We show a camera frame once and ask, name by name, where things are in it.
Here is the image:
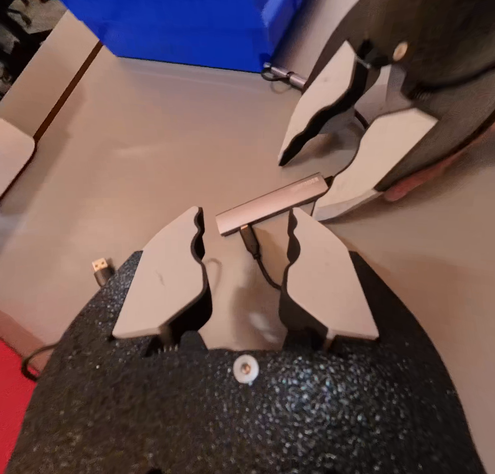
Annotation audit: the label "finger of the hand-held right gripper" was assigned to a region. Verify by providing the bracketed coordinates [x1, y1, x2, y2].
[312, 108, 439, 222]
[278, 40, 367, 167]

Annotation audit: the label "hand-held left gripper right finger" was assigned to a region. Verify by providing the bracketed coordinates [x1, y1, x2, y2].
[278, 207, 380, 352]

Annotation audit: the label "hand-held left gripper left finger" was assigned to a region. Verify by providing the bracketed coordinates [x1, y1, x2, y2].
[111, 206, 214, 338]

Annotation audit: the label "smooth black cable grey plugs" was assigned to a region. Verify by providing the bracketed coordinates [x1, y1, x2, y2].
[21, 224, 284, 382]

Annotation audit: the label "grey hub with black cable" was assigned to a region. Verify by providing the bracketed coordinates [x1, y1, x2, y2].
[215, 62, 368, 236]

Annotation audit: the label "blue plastic bin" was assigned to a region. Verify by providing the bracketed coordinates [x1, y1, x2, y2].
[37, 0, 316, 73]

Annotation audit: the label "red plastic bin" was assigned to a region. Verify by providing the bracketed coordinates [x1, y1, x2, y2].
[0, 337, 39, 469]

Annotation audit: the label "person's right hand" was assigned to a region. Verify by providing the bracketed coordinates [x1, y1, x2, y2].
[385, 124, 495, 203]

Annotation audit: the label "instruction sheet on stand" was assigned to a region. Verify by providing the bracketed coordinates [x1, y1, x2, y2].
[0, 117, 36, 201]

